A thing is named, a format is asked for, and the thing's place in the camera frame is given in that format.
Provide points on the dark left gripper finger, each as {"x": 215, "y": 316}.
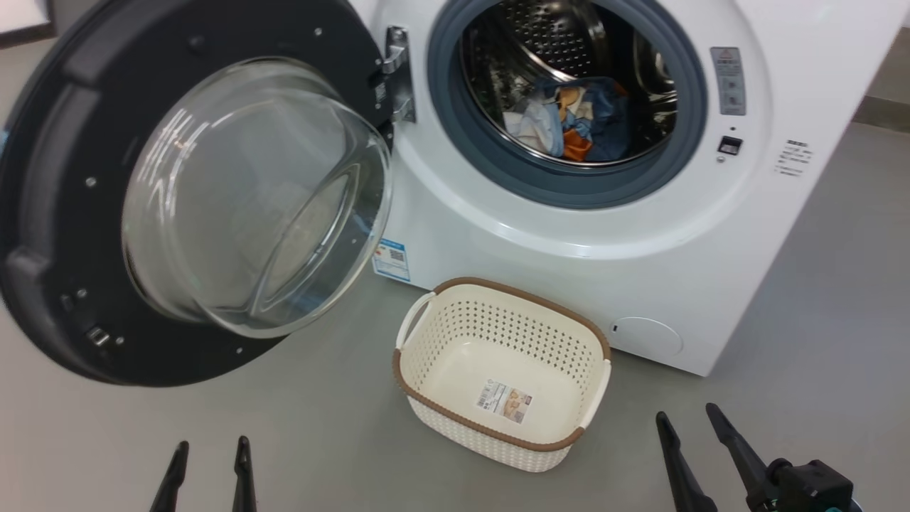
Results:
{"x": 245, "y": 483}
{"x": 170, "y": 483}

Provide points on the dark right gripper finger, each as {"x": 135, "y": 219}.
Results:
{"x": 686, "y": 476}
{"x": 743, "y": 455}

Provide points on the black round glass washer door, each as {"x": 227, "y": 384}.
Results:
{"x": 64, "y": 178}

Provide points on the blue bear-print pyjama garment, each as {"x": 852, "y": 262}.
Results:
{"x": 608, "y": 121}

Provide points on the white front-load washing machine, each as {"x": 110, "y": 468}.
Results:
{"x": 569, "y": 235}

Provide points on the round white drain filter cover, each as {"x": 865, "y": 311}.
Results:
{"x": 647, "y": 336}

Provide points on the paper product label in basket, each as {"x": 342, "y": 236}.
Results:
{"x": 503, "y": 402}

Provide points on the cream basket with brown rim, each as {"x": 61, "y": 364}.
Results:
{"x": 498, "y": 327}

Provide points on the blue energy label sticker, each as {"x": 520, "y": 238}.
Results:
{"x": 391, "y": 260}

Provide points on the grey warning sticker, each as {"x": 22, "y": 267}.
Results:
{"x": 729, "y": 82}

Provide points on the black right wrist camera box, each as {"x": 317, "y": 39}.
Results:
{"x": 810, "y": 487}

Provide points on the white board with dark frame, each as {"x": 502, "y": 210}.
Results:
{"x": 21, "y": 14}

